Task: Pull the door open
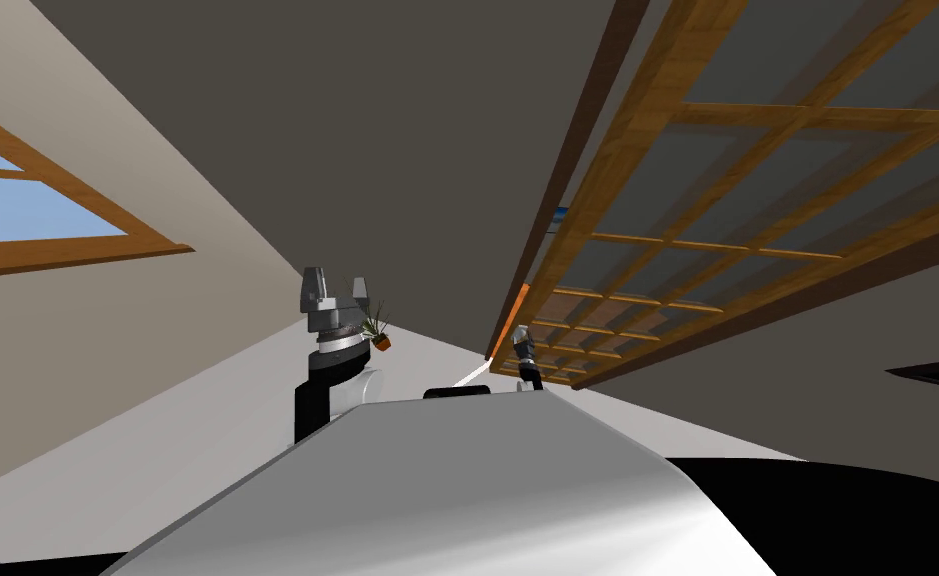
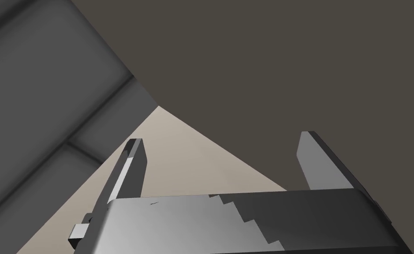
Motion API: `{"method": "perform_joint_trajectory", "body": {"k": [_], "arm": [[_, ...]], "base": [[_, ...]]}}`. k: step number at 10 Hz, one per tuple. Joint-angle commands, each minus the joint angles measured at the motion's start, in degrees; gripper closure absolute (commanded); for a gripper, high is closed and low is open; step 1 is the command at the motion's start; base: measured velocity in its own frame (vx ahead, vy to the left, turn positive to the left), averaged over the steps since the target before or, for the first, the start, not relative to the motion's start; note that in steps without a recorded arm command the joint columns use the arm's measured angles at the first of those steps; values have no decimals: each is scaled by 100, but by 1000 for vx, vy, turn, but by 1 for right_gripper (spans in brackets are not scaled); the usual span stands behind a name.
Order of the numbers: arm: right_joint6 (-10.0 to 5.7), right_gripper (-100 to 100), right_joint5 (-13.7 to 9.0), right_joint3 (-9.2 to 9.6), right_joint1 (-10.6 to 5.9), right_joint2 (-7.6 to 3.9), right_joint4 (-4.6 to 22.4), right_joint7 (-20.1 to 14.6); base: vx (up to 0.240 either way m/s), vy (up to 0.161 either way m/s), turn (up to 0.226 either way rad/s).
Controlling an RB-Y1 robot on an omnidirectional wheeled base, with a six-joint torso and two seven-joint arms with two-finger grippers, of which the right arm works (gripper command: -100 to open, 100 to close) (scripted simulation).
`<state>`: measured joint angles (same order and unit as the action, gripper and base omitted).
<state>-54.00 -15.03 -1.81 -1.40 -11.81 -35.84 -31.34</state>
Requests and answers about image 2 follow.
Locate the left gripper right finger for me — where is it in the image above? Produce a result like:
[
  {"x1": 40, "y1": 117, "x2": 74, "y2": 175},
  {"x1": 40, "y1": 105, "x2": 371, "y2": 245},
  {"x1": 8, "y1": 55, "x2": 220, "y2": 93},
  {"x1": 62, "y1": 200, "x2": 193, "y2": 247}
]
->
[{"x1": 296, "y1": 131, "x2": 374, "y2": 202}]

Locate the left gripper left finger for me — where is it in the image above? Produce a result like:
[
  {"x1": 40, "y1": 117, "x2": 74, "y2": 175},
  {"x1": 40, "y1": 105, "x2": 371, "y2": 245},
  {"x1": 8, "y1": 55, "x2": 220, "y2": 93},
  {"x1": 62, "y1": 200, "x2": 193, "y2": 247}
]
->
[{"x1": 99, "y1": 138, "x2": 148, "y2": 213}]

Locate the grey panelled door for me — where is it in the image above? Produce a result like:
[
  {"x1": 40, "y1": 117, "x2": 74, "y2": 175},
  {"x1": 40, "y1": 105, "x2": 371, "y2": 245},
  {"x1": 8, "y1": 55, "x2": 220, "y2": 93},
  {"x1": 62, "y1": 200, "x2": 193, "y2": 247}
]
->
[{"x1": 0, "y1": 0, "x2": 159, "y2": 222}]

